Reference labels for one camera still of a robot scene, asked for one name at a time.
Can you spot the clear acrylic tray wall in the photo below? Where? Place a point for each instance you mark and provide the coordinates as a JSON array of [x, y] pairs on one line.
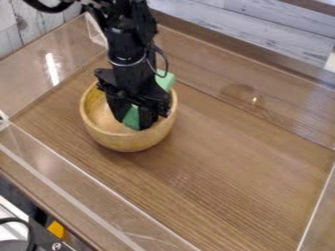
[[101, 217]]

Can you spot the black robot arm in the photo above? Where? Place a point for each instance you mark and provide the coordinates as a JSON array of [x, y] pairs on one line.
[[127, 24]]

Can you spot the brown wooden bowl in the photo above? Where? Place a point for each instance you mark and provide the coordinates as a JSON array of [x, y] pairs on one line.
[[113, 134]]

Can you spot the green rectangular block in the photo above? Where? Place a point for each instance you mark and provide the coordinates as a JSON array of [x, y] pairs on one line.
[[133, 117]]

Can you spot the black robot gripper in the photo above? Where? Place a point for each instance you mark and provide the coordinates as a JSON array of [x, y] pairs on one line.
[[129, 84]]

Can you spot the yellow and black device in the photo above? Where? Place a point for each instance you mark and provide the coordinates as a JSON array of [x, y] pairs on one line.
[[51, 236]]

